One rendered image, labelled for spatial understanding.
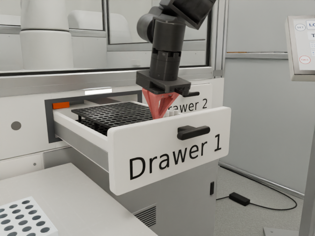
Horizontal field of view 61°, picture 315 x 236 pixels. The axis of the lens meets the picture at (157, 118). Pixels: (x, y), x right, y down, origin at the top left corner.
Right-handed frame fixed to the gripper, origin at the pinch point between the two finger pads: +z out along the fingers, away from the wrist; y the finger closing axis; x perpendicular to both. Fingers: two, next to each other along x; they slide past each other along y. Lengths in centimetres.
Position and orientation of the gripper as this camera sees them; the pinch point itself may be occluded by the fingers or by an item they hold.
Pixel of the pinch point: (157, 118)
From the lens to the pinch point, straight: 56.8
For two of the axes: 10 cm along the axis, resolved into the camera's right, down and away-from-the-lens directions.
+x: 7.7, -1.7, 6.1
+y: 6.2, 3.9, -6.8
